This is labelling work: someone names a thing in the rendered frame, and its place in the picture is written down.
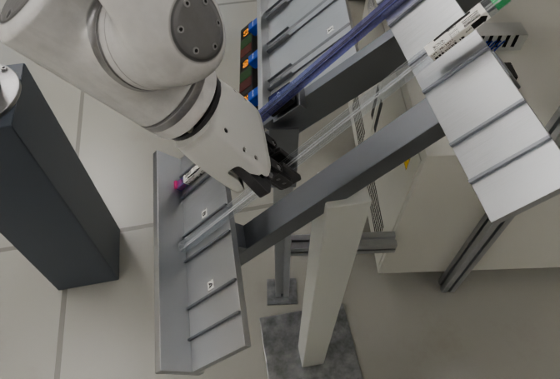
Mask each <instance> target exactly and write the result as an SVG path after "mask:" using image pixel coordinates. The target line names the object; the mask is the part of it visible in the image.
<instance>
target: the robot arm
mask: <svg viewBox="0 0 560 379"><path fill-rule="evenodd" d="M0 41H1V42H2V43H3V44H5V45H7V46H8V47H10V48H11V49H13V50H15V51H16V52H19V53H20V54H22V55H23V56H24V57H27V58H28V59H30V60H32V61H33V62H35V63H36V64H38V65H40V66H41V67H44V68H45V69H47V70H48V71H49V72H52V73H53V74H55V75H57V76H58V77H60V78H61V79H63V80H65V81H66V82H69V83H70V84H72V85H73V86H74V87H77V88H78V89H80V90H82V91H83V92H85V93H86V94H88V95H90V96H91V97H93V98H95V99H97V100H98V101H99V102H101V103H103V104H105V105H106V106H108V107H110V108H111V109H113V110H114V111H116V112H118V113H120V114H122V115H123V116H124V117H126V118H128V119H130V120H131V121H133V122H135V123H136V124H138V125H140V126H141V127H143V128H145V129H147V130H148V131H149V132H151V133H153V134H155V135H156V136H158V137H160V138H162V139H172V140H174V141H175V143H176V146H177V148H178V149H179V150H180V151H181V152H182V153H183V154H184V155H185V156H186V157H188V158H189V159H190V160H191V161H192V162H193V163H195V164H196V165H197V166H198V167H200V168H201V169H202V170H203V171H205V172H206V173H207V174H209V175H210V176H211V177H213V178H215V179H216V180H218V181H219V182H220V183H222V184H223V185H225V186H226V187H228V188H230V189H232V190H234V191H235V192H241V191H243V190H244V186H243V182H245V183H246V184H247V185H248V186H249V187H250V188H251V189H252V190H253V191H254V192H255V193H256V194H257V195H258V196H259V197H260V198H261V197H264V196H266V195H267V194H268V193H270V192H271V184H272V185H273V186H275V187H276V188H277V189H279V190H283V189H286V188H289V187H290V186H292V185H293V184H294V183H296V182H299V181H300V180H301V176H300V174H298V173H297V172H295V171H294V170H293V169H291V168H290V167H289V166H288V165H287V164H285V163H284V162H281V161H282V160H283V159H285V158H286V157H287V156H289V154H288V153H287V152H285V151H284V150H283V149H281V148H280V147H278V145H277V143H276V142H275V140H274V139H273V138H271V137H270V136H269V135H268V134H266V133H265V132H264V128H263V121H262V119H261V116H260V113H259V111H258V110H257V109H256V108H255V107H254V106H253V105H252V104H251V103H250V102H249V101H248V100H247V99H246V98H245V97H244V96H243V95H241V94H240V93H239V92H237V91H236V90H234V89H233V88H232V87H230V86H229V85H227V84H226V83H225V82H223V81H222V80H220V79H219V78H218V77H217V76H216V73H215V70H216V69H217V67H218V66H219V65H220V63H221V61H222V59H223V55H224V53H225V47H226V33H225V27H224V23H223V18H222V14H221V12H220V8H219V6H218V3H217V0H7V1H6V2H5V4H4V6H3V8H2V11H1V13H0ZM21 90H22V85H21V81H20V79H19V78H18V75H17V74H16V73H15V72H14V71H13V70H12V69H11V68H10V67H8V66H5V65H2V64H0V118H1V117H3V116H4V115H6V114H7V113H8V112H9V111H10V110H11V109H12V108H13V106H14V105H15V104H16V102H17V101H18V99H19V97H20V94H21Z"/></svg>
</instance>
